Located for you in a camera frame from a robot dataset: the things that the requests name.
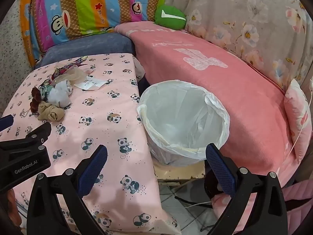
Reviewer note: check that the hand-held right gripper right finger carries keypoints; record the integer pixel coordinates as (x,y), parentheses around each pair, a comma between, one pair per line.
(220,169)

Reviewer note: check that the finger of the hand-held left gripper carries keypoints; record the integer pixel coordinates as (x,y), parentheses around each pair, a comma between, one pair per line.
(6,122)
(36,134)

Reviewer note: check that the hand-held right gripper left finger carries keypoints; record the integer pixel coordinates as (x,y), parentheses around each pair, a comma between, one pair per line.
(94,169)

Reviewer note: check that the white sock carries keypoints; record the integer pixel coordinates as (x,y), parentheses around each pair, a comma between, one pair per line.
(58,94)

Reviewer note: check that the white plastic bag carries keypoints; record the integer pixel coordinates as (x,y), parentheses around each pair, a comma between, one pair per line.
(181,117)

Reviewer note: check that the colourful patterned cloth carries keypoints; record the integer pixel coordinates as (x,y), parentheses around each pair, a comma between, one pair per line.
(62,71)

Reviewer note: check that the beige sock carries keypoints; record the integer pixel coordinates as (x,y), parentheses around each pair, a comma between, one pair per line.
(50,111)

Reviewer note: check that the dark red scrunchie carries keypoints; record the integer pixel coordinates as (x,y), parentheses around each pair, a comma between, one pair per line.
(36,95)

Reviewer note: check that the wooden stool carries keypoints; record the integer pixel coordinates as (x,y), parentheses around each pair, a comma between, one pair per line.
(178,172)

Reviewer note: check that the light green sock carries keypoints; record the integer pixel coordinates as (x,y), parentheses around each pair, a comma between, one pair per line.
(47,89)

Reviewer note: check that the pink panda printed cloth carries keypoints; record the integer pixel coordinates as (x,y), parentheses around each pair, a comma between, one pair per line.
(102,102)

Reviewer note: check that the translucent mesh bag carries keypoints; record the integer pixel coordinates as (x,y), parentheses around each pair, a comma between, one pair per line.
(73,74)

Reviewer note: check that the white paper label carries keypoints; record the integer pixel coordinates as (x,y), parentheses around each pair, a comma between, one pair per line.
(91,83)

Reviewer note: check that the pink quilted garment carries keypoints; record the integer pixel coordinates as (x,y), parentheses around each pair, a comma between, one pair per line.
(298,193)

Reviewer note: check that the small pink pillow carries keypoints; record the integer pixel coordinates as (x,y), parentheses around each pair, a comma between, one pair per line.
(297,117)

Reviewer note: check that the white printed cloth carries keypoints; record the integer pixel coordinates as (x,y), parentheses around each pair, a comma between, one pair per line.
(139,71)

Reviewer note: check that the blue-grey sofa cushion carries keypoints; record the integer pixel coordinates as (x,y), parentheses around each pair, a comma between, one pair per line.
(97,44)

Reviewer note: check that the pink blanket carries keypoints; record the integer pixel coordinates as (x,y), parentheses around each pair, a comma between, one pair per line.
(195,61)

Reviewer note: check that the colourful monkey printed blanket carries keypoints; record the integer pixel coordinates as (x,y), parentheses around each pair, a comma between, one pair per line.
(85,5)

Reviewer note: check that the grey floral cover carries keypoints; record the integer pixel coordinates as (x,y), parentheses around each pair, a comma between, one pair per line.
(244,17)

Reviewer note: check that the green round cushion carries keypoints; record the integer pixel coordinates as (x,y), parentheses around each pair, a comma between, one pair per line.
(168,19)

